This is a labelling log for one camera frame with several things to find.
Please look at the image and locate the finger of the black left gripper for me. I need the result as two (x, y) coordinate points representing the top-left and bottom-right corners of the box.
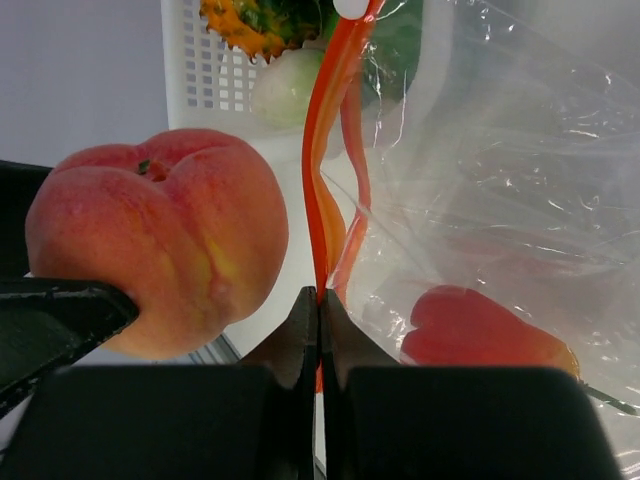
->
(1, 161), (139, 415)

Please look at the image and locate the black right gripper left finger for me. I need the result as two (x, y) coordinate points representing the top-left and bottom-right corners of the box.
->
(1, 287), (318, 479)

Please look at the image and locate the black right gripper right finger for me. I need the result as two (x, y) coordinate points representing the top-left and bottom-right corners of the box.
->
(319, 291), (621, 479)

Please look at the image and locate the red bell pepper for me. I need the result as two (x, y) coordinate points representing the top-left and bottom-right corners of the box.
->
(401, 285), (580, 378)

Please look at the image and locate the peach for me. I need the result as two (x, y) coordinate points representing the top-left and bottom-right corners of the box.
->
(25, 128), (289, 360)

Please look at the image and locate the clear zip bag orange zipper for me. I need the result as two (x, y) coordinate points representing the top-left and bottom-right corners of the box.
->
(321, 1), (639, 479)

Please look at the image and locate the orange spiky pineapple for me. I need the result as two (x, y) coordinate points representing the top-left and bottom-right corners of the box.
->
(199, 0), (335, 62)

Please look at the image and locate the white perforated plastic basket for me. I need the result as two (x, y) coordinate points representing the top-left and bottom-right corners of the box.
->
(160, 0), (456, 166)

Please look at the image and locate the green lime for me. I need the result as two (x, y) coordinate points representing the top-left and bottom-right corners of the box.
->
(363, 0), (423, 104)

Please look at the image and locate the aluminium rail at table edge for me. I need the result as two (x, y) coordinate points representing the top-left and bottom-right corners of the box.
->
(188, 334), (241, 365)

